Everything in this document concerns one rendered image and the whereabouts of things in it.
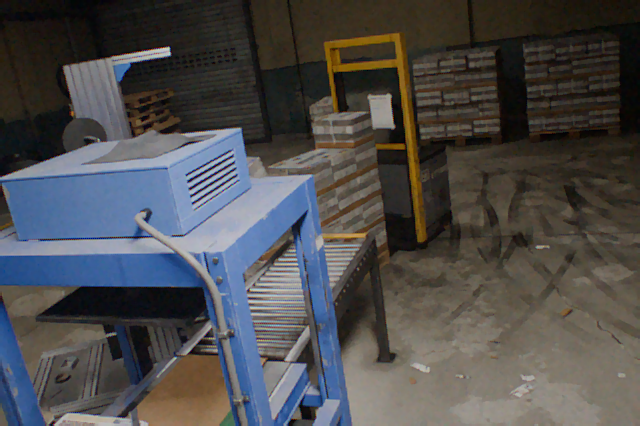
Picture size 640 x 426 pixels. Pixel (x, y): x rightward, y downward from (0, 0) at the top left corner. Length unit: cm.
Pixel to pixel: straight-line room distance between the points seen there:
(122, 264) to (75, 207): 27
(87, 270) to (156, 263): 23
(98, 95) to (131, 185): 181
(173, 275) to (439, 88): 763
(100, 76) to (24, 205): 162
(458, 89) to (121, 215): 754
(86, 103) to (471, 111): 641
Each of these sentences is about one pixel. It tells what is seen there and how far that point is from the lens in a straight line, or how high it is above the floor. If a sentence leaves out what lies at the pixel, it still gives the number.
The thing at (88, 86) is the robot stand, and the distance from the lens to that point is 350.
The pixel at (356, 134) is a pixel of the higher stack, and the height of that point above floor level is 116.
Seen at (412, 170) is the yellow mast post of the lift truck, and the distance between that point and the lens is 517.
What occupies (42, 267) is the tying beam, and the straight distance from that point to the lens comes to 187.
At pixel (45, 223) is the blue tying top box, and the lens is 196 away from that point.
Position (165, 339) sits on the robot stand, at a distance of 387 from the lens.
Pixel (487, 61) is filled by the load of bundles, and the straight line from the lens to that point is 886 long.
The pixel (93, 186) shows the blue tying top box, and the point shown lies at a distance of 180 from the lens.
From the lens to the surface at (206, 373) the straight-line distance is 251.
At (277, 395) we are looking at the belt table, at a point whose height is 79.
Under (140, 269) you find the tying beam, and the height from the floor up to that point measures 150.
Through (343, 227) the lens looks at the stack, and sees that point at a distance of 469.
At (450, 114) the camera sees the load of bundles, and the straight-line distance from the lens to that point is 903.
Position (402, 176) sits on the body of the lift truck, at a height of 63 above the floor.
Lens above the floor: 204
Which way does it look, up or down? 17 degrees down
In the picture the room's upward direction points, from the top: 9 degrees counter-clockwise
